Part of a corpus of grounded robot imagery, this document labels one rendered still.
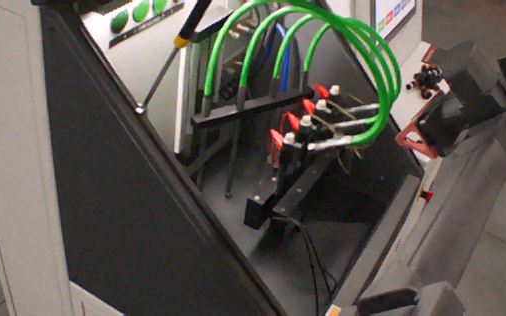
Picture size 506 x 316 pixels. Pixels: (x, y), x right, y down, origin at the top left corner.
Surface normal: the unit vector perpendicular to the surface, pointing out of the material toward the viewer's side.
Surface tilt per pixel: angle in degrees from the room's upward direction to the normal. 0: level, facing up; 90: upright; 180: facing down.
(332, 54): 90
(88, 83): 90
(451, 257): 36
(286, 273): 0
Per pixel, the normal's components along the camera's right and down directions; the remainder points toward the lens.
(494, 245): 0.12, -0.78
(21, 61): -0.49, 0.49
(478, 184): 0.61, -0.40
